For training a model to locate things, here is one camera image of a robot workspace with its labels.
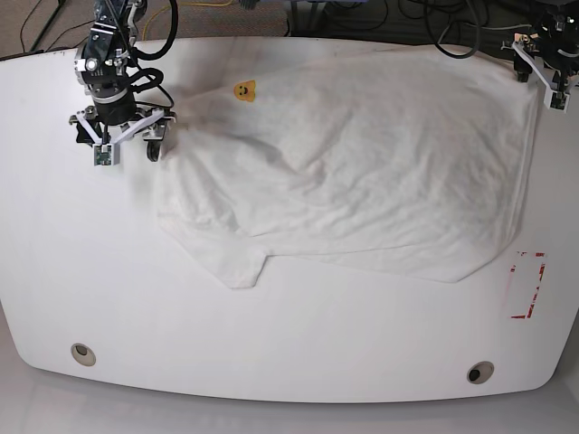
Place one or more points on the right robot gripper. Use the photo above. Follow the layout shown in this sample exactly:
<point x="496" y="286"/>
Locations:
<point x="115" y="116"/>

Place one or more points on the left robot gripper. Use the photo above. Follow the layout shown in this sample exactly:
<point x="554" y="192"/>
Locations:
<point x="553" y="57"/>

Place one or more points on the white printed t-shirt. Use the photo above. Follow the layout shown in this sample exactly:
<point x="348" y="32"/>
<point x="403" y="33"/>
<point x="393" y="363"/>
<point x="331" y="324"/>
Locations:
<point x="401" y="161"/>

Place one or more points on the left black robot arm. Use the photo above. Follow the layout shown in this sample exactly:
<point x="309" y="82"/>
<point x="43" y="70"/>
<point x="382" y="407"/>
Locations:
<point x="553" y="16"/>

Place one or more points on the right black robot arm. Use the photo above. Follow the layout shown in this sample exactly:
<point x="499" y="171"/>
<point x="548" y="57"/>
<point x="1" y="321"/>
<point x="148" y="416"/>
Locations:
<point x="110" y="59"/>

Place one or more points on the red tape rectangle marking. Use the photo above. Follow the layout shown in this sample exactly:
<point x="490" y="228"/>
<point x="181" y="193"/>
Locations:
<point x="524" y="282"/>

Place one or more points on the left table grommet hole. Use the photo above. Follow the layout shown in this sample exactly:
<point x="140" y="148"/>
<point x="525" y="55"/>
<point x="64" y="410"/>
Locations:
<point x="83" y="355"/>

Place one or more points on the table grommet hole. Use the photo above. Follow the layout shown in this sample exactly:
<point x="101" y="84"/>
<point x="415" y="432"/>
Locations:
<point x="480" y="372"/>
<point x="83" y="355"/>

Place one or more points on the right table grommet hole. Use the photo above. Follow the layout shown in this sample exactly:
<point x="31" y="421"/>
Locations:
<point x="480" y="372"/>

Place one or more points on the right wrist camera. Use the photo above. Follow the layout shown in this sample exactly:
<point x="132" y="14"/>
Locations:
<point x="106" y="154"/>

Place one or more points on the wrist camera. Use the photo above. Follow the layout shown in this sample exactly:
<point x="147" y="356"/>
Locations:
<point x="106" y="154"/>
<point x="557" y="97"/>

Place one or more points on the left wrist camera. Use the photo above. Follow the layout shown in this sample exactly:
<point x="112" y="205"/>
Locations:
<point x="557" y="97"/>

